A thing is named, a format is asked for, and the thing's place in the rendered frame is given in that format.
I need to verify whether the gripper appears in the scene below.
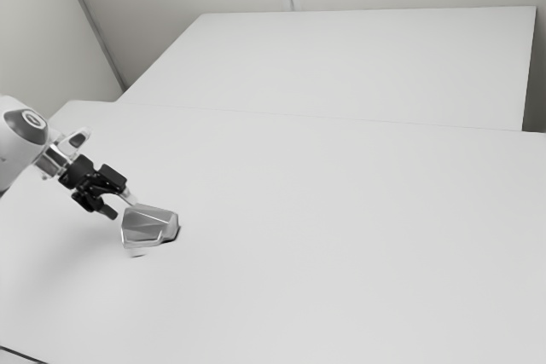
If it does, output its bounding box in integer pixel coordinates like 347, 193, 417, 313
58, 154, 140, 222

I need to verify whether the faceted mug with angular handle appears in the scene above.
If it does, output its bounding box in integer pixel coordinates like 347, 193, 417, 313
119, 204, 180, 259

